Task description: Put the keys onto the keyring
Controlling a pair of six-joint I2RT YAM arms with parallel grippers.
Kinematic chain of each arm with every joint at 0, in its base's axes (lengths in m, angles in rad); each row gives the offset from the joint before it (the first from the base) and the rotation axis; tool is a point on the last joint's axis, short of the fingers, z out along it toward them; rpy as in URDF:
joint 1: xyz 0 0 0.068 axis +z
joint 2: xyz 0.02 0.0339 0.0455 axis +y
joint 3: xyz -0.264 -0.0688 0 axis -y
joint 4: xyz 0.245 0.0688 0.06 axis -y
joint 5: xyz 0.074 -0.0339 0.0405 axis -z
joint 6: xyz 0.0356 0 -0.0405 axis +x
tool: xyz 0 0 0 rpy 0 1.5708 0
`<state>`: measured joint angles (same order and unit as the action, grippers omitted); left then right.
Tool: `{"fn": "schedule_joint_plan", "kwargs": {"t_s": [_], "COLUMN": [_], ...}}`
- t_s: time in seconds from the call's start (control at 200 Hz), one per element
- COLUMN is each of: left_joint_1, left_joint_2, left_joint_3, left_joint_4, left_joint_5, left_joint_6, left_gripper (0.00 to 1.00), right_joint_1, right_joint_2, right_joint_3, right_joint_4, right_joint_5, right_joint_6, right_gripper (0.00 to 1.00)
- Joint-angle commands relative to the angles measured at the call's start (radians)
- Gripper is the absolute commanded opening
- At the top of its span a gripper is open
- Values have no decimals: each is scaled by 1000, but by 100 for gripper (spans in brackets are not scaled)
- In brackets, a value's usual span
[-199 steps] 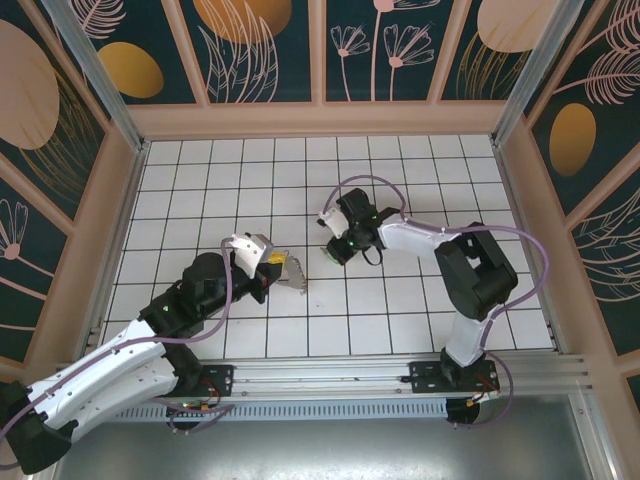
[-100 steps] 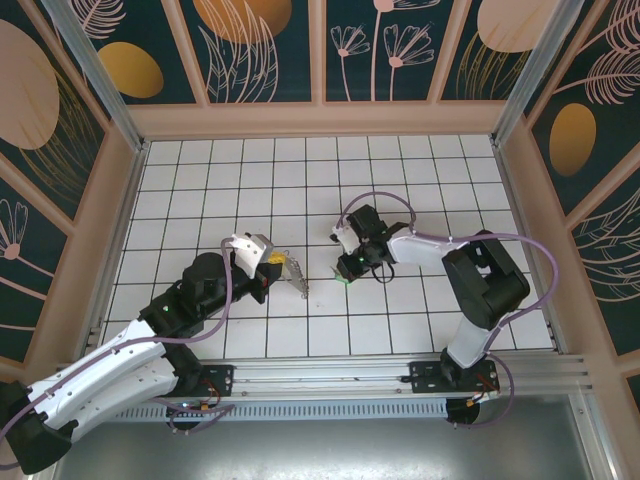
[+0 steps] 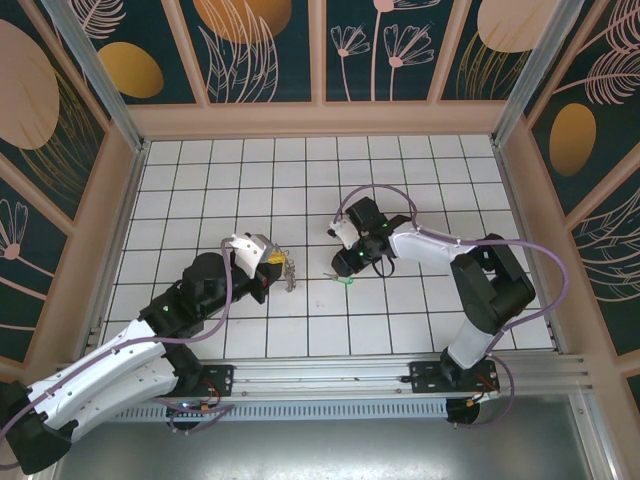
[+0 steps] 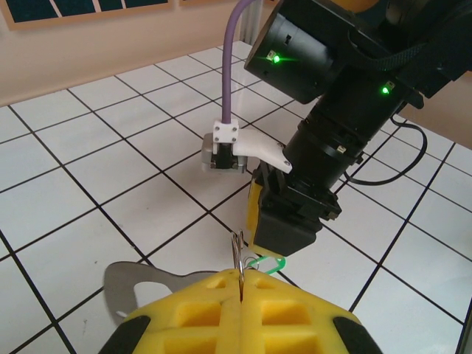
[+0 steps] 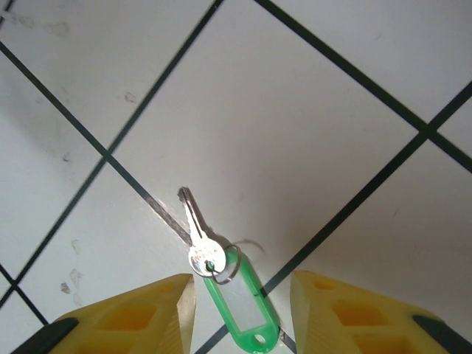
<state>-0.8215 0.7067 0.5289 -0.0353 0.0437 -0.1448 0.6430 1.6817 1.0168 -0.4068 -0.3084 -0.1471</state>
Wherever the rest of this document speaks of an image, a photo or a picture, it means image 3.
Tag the silver key with green cover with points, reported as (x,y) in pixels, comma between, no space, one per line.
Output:
(344,280)

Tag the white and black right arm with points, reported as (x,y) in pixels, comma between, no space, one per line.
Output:
(425,245)

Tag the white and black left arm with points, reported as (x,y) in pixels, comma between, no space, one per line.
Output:
(125,380)

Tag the grey metal sheet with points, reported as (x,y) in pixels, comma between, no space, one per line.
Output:
(325,450)

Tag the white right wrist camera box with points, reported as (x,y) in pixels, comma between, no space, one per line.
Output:
(342,227)

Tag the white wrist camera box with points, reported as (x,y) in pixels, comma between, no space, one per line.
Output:
(342,227)
(250,250)

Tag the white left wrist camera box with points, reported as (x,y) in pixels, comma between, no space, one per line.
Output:
(250,250)

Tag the aluminium table edge rail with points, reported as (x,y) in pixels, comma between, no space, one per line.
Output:
(132,200)
(514,200)

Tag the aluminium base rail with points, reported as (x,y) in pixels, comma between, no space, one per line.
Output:
(325,377)

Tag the wall panel with pink flowers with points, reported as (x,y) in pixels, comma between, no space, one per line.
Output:
(375,65)

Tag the wall panel single pink flower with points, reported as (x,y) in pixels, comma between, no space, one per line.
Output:
(25,280)

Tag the wall panel with beige circle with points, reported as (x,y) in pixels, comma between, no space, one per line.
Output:
(480,60)

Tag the wall panel with leaf outlines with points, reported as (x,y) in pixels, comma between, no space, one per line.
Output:
(250,50)

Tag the wall panel with orange oval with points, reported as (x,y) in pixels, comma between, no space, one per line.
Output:
(130,70)

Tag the aluminium frame post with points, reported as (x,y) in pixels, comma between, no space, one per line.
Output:
(539,65)
(95,75)

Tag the wall panel pink feather outlines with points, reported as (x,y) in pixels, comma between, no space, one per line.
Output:
(610,260)

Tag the large wall panel beige disc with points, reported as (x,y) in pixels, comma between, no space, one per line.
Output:
(30,100)

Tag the wall panel oval and feathers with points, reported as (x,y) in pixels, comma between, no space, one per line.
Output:
(600,100)

